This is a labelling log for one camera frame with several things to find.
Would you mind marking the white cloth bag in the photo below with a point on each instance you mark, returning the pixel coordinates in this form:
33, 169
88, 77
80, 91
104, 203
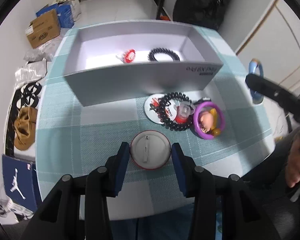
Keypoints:
74, 5

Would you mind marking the black white sneakers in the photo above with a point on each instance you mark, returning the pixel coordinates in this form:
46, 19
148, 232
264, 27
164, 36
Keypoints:
29, 95

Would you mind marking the brown cardboard box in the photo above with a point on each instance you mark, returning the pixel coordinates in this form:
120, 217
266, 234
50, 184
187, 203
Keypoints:
43, 29

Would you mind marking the red rim pin badge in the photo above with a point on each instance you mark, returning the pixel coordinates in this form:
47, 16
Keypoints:
150, 150

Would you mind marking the blue carton box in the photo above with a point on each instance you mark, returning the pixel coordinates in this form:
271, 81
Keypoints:
64, 14

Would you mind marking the doll head figurine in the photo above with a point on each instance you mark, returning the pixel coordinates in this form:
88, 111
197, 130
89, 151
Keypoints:
209, 121

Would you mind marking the grey open phone box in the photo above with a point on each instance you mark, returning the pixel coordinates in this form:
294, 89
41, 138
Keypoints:
170, 57

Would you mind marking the white power strip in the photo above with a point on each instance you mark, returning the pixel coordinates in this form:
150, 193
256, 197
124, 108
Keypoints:
20, 212

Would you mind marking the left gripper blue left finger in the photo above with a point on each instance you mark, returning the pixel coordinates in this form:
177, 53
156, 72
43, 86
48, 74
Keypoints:
120, 167

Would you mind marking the blue Jordan shoe box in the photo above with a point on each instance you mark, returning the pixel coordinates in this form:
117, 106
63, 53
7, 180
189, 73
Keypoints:
20, 182

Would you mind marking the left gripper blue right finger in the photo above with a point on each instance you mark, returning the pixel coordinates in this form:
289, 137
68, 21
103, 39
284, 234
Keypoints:
181, 168

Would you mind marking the person's right hand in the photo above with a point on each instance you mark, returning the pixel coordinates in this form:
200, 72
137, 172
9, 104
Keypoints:
292, 171

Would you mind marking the tan suede boots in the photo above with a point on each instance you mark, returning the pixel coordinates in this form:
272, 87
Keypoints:
25, 128

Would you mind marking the teal plaid tablecloth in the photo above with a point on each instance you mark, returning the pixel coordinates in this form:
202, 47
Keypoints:
72, 139

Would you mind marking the white printed pin badge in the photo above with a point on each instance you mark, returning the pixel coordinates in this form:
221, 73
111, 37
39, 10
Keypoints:
151, 108

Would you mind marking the black backpack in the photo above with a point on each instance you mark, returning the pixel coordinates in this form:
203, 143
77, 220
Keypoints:
204, 13

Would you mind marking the grey plastic parcel bag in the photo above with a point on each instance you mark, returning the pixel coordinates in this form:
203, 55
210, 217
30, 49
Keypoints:
45, 51

